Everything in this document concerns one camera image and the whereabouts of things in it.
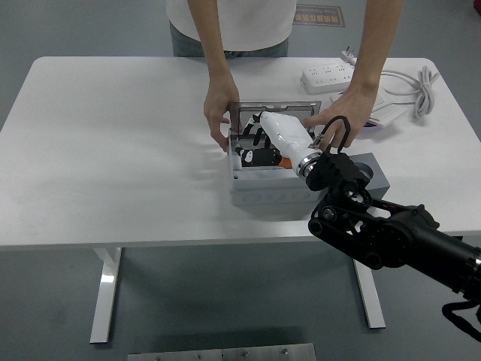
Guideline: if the person's right hand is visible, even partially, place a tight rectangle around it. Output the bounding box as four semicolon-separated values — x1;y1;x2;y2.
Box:
203;77;241;153

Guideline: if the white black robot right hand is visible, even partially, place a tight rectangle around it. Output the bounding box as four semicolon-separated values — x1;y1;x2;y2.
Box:
234;111;315;169

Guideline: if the person's left hand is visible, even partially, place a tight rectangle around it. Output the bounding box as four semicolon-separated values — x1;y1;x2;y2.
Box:
300;88;377;150

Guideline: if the smoky transparent box lid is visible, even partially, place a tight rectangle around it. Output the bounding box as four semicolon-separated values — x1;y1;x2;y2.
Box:
228;100;322;136

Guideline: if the grey plastic junction box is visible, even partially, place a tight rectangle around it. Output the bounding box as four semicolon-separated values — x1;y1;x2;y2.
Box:
227;127;324;206

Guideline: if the wide white power strip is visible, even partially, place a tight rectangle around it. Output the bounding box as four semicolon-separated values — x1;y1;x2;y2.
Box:
300;62;356;95

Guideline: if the grey block with round hole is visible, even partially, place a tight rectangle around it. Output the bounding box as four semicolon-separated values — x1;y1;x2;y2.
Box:
351;152;391;200

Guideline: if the person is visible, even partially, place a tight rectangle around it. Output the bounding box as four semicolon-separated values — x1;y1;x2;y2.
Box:
165;0;292;59

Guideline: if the brown floor sign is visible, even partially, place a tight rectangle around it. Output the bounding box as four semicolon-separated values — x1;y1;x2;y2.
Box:
292;4;346;28

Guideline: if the white table leg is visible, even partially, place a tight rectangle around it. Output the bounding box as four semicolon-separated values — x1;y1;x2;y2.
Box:
89;247;123;344
352;259;387;330

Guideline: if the grey metal plate with screws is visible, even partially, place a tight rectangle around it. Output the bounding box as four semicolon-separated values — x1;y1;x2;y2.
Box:
127;342;317;361

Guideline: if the white coiled power cable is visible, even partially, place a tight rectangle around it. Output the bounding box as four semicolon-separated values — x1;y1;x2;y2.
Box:
379;65;440;120

